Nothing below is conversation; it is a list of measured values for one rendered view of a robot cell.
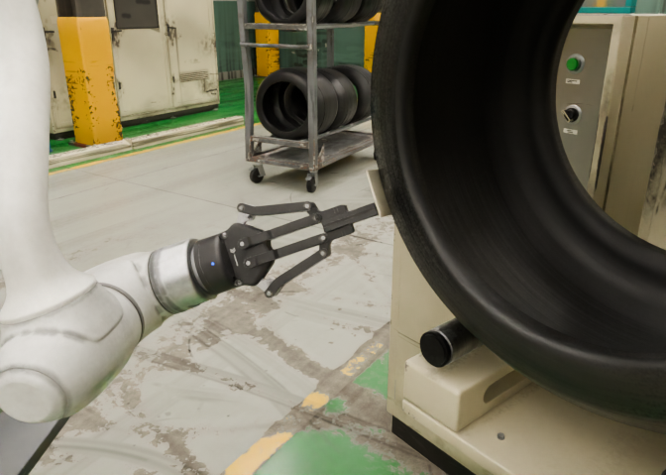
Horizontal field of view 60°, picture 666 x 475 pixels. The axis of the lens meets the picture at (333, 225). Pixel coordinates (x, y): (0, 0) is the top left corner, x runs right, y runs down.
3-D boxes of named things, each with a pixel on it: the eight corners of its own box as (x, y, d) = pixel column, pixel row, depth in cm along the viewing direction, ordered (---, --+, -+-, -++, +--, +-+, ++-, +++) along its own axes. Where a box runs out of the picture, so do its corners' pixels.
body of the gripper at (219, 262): (208, 236, 80) (269, 214, 78) (227, 295, 79) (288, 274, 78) (183, 238, 73) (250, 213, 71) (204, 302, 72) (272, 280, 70)
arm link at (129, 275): (197, 298, 84) (164, 345, 71) (105, 329, 87) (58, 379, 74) (164, 232, 81) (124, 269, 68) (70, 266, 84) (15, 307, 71)
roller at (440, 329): (575, 252, 90) (603, 265, 87) (567, 276, 92) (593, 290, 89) (421, 324, 69) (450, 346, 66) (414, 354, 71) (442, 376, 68)
